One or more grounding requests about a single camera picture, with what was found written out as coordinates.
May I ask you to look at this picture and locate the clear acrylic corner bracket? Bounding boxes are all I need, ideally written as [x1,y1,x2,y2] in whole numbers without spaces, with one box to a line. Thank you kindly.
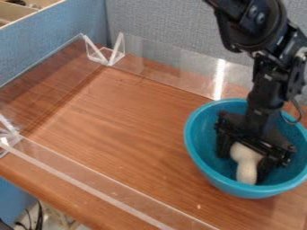
[81,32,125,66]

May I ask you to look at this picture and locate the clear acrylic back barrier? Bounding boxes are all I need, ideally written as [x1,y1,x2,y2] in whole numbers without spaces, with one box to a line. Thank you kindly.
[113,32,252,101]

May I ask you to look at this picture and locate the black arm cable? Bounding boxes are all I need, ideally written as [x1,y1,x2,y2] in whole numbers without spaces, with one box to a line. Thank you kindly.
[279,98,304,126]

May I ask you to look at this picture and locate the wooden shelf box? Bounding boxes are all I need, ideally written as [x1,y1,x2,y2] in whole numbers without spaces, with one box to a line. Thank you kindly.
[0,0,67,30]

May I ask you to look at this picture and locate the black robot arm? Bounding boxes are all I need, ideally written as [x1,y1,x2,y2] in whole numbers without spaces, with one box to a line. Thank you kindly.
[203,0,307,185]

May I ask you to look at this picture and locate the clear acrylic barrier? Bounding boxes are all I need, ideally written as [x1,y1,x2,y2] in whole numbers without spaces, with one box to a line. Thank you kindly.
[113,32,252,101]
[0,114,217,230]

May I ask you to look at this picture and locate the black cables on floor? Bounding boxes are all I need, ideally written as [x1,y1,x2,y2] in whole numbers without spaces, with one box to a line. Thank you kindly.
[0,200,45,230]

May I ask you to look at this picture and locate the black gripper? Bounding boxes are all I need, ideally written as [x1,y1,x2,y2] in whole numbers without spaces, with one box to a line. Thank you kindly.
[215,111,296,183]

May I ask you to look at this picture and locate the clear acrylic front barrier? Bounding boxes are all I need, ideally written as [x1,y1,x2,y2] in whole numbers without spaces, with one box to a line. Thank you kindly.
[0,114,217,230]

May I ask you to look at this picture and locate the white and brown mushroom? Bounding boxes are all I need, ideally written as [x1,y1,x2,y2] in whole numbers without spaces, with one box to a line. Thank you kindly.
[229,142,263,185]

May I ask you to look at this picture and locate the blue plastic bowl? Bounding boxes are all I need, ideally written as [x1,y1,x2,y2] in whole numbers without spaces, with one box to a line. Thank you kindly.
[183,98,307,199]

